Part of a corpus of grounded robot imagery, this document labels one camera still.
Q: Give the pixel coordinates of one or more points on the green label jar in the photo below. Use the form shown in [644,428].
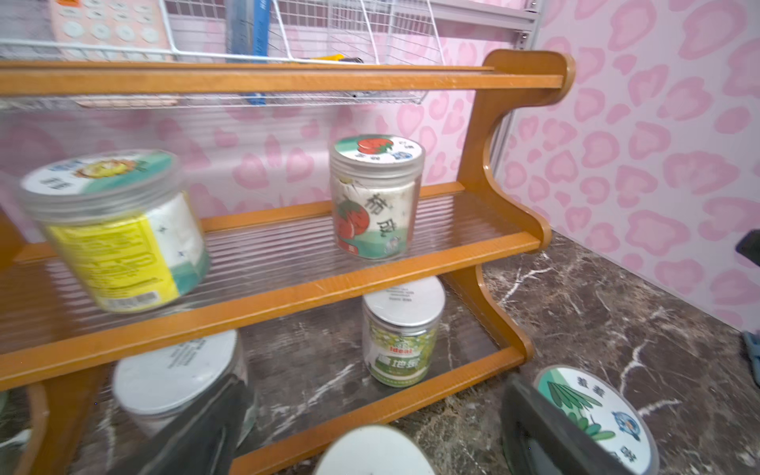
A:
[399,331]

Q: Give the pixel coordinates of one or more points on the white-lid jar bottom left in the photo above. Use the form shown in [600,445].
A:
[155,387]

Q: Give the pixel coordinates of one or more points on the green leaf lid seed jar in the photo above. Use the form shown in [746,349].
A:
[601,412]

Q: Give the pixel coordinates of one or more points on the white wire wall basket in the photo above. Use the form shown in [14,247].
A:
[380,32]

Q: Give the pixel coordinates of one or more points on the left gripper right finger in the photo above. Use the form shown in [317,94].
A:
[537,438]

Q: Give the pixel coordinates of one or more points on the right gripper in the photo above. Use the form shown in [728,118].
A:
[749,247]

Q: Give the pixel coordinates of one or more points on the blue book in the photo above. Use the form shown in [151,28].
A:
[247,28]

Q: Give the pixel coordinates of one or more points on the yellow black utility knife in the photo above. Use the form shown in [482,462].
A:
[340,59]

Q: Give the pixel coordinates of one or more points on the blue wallet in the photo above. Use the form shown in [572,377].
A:
[752,346]

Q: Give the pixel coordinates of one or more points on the tomato lid seed jar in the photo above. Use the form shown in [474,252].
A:
[375,187]

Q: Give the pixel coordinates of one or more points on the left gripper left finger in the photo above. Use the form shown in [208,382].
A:
[203,439]

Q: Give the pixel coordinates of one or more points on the sunflower lid seed jar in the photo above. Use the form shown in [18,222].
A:
[123,224]

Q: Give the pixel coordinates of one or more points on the wooden three-tier shelf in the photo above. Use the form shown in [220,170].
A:
[274,265]

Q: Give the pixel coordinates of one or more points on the pink white calculator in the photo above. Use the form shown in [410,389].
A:
[111,30]

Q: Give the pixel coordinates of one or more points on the tall white-lid seed jar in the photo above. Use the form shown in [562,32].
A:
[374,450]

